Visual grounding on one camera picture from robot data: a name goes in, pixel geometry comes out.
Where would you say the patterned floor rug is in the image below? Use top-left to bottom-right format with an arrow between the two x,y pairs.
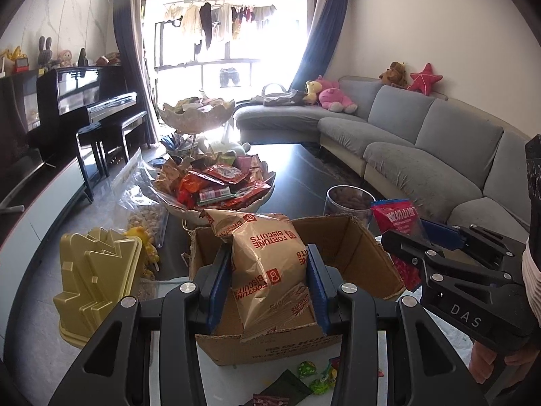
304,141 -> 368,182

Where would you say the yellow ornament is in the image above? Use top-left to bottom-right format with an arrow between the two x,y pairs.
0,46 -> 28,63

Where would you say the television cabinet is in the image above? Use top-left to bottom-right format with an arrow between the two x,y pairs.
0,152 -> 96,271

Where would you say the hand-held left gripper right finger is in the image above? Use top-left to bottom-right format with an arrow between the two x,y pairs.
305,243 -> 501,406

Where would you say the dark green snack packet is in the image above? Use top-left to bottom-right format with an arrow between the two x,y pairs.
254,370 -> 313,406

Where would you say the pile of assorted snack packets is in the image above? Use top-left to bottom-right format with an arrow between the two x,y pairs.
156,154 -> 272,213

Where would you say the red snack packet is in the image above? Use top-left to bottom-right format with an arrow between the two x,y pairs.
371,199 -> 424,292

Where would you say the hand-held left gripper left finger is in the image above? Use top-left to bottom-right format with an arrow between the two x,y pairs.
47,243 -> 237,406

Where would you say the black piano bench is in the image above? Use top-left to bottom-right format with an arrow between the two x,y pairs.
76,112 -> 148,201

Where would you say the star-shaped plush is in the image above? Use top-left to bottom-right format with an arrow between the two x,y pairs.
408,63 -> 444,95

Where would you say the cardboard box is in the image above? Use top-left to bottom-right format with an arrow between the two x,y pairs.
188,213 -> 407,366

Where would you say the clear plastic bag of nuts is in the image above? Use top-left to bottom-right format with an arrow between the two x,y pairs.
111,148 -> 170,248

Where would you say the beige handbag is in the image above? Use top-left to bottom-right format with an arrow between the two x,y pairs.
249,84 -> 306,107

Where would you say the person's right hand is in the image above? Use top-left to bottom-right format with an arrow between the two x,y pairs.
468,340 -> 510,386

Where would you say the clear plastic nut jar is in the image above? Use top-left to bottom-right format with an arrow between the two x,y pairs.
325,185 -> 377,231

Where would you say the white cloth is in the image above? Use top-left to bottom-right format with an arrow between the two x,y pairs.
406,292 -> 474,373

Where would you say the grey sectional sofa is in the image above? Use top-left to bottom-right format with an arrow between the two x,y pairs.
234,75 -> 541,248

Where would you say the grey bunny plush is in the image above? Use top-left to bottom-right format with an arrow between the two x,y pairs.
36,36 -> 54,68

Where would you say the gold mountain-shaped container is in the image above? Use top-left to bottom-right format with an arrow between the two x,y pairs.
53,227 -> 142,349

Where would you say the white two-tier shell tray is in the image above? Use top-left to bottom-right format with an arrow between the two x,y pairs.
154,98 -> 276,229

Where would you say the brown plush toy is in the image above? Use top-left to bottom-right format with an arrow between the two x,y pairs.
379,62 -> 408,89

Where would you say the black upright piano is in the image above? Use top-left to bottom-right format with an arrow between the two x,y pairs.
36,64 -> 148,170

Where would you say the row of hanging laundry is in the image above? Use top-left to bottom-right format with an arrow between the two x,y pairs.
163,2 -> 276,51

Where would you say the flat screen television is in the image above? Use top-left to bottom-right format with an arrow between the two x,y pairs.
0,72 -> 64,210

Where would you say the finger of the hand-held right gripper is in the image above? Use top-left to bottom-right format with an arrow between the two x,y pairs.
379,229 -> 527,293
420,219 -> 529,268

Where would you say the pink plush toy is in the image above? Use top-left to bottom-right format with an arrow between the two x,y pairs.
317,75 -> 358,113

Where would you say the beige biscuit packet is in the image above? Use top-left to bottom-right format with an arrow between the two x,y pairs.
199,208 -> 313,326
243,281 -> 320,342

